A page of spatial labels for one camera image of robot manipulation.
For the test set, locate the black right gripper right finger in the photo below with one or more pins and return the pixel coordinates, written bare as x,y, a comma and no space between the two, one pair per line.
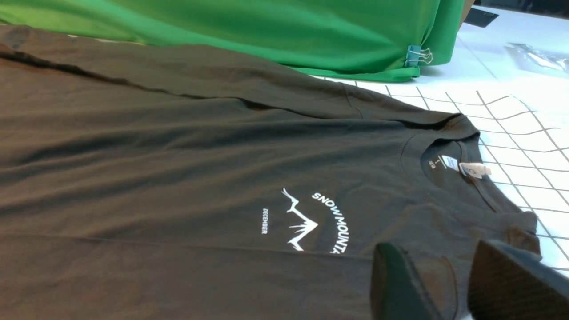
508,283

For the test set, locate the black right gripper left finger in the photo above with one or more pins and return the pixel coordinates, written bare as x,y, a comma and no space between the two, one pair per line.
396,291

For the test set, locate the dark gray long-sleeve top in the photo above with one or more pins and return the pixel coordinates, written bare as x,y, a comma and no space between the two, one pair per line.
164,183

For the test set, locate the white grid paper mat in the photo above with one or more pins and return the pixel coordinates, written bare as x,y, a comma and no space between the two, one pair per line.
484,168

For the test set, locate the clear plastic bag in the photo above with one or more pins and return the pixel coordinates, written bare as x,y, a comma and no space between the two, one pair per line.
532,59

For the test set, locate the green backdrop cloth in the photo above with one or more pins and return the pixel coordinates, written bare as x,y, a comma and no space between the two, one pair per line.
347,39

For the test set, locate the black flat card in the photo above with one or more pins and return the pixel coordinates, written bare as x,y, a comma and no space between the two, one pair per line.
479,18

